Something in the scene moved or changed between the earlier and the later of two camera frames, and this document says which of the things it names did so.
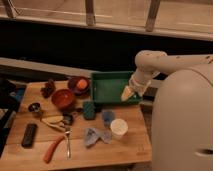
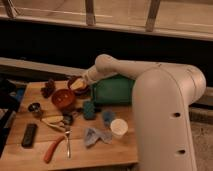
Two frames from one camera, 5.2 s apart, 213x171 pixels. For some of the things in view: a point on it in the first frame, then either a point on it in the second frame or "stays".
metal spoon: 68,144 stays
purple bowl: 78,85 stays
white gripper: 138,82 → 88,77
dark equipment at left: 11,93 stays
